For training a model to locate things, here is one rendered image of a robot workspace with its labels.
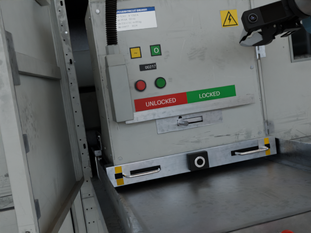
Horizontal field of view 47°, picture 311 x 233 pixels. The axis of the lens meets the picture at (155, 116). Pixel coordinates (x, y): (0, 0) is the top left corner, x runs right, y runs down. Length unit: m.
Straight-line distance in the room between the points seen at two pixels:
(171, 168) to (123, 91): 0.29
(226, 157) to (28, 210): 0.64
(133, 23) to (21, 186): 0.57
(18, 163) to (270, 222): 0.48
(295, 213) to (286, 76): 0.85
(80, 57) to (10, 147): 1.27
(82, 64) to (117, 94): 1.01
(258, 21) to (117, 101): 0.39
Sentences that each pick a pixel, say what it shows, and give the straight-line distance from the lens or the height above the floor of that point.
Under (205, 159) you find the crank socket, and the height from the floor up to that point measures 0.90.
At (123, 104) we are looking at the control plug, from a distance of 0.91.
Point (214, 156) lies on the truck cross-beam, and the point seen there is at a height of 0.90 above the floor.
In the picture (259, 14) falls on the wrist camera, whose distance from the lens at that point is 0.89.
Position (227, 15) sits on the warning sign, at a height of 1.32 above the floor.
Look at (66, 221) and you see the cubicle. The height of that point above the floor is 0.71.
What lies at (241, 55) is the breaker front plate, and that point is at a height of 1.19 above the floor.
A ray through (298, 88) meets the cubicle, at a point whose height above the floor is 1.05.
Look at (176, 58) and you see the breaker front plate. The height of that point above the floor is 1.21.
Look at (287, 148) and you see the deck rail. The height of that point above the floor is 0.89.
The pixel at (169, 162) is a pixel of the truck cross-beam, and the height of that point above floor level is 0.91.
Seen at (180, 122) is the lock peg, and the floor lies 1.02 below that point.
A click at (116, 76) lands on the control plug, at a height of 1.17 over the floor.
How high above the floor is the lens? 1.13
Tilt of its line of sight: 4 degrees down
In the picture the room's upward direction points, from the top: 8 degrees counter-clockwise
